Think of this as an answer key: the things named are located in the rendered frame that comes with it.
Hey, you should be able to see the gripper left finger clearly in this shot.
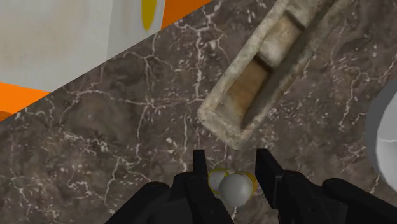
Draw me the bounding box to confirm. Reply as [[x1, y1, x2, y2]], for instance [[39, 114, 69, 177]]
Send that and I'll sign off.
[[105, 149, 234, 224]]

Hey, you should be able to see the pale stone rectangular tray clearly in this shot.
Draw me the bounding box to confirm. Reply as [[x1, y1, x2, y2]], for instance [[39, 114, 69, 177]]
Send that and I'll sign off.
[[197, 0, 337, 151]]

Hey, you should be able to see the white cup with yellow rim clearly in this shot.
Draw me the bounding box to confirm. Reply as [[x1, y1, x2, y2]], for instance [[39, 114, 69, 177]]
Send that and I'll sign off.
[[207, 168, 259, 207]]

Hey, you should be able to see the white cabinet with yellow spot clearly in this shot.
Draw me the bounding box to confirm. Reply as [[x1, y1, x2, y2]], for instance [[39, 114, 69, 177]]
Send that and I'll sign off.
[[0, 0, 167, 93]]

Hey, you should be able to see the white round bowl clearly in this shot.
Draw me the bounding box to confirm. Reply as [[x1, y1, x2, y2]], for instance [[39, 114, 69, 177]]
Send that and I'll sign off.
[[365, 81, 397, 193]]

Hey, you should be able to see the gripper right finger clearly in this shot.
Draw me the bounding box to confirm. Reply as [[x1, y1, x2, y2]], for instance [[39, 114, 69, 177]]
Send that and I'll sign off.
[[254, 148, 397, 224]]

